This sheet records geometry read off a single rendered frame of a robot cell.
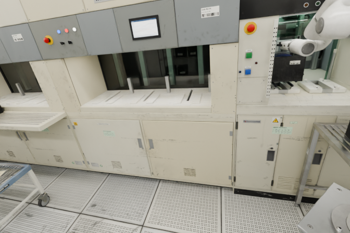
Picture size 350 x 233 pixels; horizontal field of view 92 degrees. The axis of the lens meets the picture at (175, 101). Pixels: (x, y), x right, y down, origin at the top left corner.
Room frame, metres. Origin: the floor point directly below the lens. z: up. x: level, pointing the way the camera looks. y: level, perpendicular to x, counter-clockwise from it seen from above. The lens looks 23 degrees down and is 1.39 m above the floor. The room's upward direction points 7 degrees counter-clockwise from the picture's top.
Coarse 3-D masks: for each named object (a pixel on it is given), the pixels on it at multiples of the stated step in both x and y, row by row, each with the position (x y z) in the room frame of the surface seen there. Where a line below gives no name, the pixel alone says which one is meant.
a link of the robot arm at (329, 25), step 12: (336, 0) 0.65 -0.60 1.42; (348, 0) 0.62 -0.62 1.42; (324, 12) 0.61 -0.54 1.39; (336, 12) 0.58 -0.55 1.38; (348, 12) 0.56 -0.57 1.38; (324, 24) 0.59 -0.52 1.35; (336, 24) 0.56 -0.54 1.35; (348, 24) 0.55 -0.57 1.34; (324, 36) 0.59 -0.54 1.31; (336, 36) 0.57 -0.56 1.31; (348, 36) 0.57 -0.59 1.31
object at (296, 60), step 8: (280, 40) 1.27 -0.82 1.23; (288, 40) 1.19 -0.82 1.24; (288, 56) 1.13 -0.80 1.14; (296, 56) 1.11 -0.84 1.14; (280, 64) 1.14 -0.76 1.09; (288, 64) 1.12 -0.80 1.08; (296, 64) 1.11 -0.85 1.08; (304, 64) 1.10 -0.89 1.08; (272, 72) 1.15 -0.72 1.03; (280, 72) 1.13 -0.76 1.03; (288, 72) 1.12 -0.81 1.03; (296, 72) 1.10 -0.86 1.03; (272, 80) 1.14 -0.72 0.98; (280, 80) 1.13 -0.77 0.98; (288, 80) 1.11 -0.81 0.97; (296, 80) 1.10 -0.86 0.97
